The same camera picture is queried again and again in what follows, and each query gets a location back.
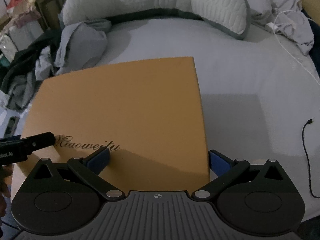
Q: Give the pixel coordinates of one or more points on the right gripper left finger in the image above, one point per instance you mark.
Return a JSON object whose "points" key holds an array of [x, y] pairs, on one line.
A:
{"points": [[88, 170]]}

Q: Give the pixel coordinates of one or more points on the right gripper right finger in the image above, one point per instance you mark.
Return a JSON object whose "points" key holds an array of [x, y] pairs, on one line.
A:
{"points": [[229, 172]]}

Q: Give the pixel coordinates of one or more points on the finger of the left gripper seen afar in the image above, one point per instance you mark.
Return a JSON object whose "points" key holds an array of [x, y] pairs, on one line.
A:
{"points": [[16, 149]]}

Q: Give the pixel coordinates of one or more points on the orange box lid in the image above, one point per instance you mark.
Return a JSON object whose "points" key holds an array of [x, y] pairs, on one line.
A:
{"points": [[148, 113]]}

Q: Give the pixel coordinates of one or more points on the silver foil bag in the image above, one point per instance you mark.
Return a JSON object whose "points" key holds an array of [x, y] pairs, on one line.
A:
{"points": [[14, 39]]}

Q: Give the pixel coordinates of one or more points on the dark green garment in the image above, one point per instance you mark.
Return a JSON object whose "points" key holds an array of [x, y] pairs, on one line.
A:
{"points": [[24, 60]]}

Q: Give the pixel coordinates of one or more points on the grey crumpled clothing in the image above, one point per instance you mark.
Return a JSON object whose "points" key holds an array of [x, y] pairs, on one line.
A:
{"points": [[82, 46]]}

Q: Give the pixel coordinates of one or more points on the brown cardboard pile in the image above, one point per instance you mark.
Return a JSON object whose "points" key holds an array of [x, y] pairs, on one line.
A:
{"points": [[46, 11]]}

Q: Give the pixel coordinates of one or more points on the large grey plush pillow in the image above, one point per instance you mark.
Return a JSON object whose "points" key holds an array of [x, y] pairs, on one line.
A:
{"points": [[230, 16]]}

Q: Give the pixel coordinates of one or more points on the lavender crumpled blanket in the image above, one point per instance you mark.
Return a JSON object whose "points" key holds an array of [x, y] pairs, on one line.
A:
{"points": [[275, 7]]}

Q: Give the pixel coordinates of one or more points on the white charger with cable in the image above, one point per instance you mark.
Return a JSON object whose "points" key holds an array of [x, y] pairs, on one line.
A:
{"points": [[299, 28]]}

